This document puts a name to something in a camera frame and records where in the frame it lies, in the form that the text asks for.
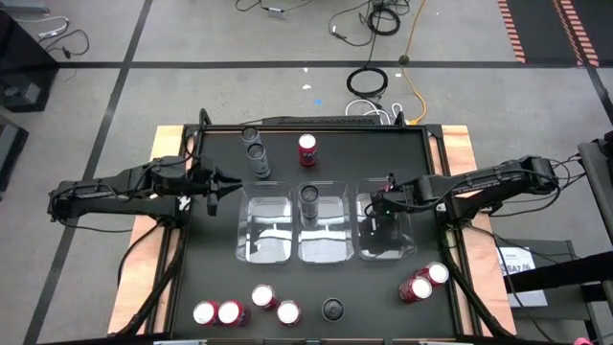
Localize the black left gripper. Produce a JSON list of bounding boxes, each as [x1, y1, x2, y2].
[[184, 156, 245, 218]]

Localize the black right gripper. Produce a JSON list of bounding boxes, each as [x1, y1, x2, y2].
[[363, 180, 414, 255]]

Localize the clear plastic bin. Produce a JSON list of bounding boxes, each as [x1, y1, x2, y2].
[[353, 176, 418, 263], [295, 179, 356, 265], [234, 180, 294, 265]]

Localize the silver Celsius can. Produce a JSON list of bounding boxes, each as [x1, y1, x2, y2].
[[239, 126, 262, 150], [298, 183, 321, 220], [245, 142, 273, 180], [321, 296, 346, 323]]

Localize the red Coca-Cola can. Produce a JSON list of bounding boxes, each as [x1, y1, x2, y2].
[[250, 283, 280, 311], [276, 299, 303, 328], [397, 276, 434, 305], [414, 261, 451, 288]]

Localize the black table mat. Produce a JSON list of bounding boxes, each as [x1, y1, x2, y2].
[[184, 127, 455, 337]]

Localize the black ribbed bar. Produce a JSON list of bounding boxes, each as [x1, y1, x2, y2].
[[261, 115, 383, 127]]

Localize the white paper label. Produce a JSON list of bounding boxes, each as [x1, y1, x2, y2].
[[496, 245, 550, 309]]

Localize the black beam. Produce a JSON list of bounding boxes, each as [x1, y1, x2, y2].
[[502, 250, 613, 295]]

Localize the dark flat panel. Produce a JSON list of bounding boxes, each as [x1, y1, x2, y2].
[[0, 114, 30, 193]]

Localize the grey desk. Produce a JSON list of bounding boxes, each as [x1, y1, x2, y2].
[[577, 128, 613, 250]]

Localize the black cabinet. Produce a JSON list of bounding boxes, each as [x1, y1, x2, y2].
[[0, 9, 60, 114]]

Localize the black orange-striped floor mat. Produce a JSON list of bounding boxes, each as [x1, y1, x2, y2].
[[496, 0, 613, 68]]

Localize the grey box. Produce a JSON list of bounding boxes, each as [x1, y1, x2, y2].
[[0, 0, 50, 14]]

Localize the black metal table frame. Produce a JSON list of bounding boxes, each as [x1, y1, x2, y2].
[[108, 107, 517, 344]]

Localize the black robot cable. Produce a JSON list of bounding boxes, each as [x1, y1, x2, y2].
[[471, 210, 588, 263], [550, 152, 589, 196]]

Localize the black coiled cable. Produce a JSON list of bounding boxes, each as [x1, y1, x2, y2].
[[346, 65, 390, 101], [365, 6, 402, 37]]

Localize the black thin cable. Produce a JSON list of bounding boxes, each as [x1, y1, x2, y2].
[[36, 28, 91, 61], [234, 0, 317, 15]]

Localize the black loose cable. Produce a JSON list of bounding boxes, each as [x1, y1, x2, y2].
[[328, 0, 375, 49]]

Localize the orange extension cable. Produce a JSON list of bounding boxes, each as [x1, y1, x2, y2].
[[398, 0, 428, 127]]

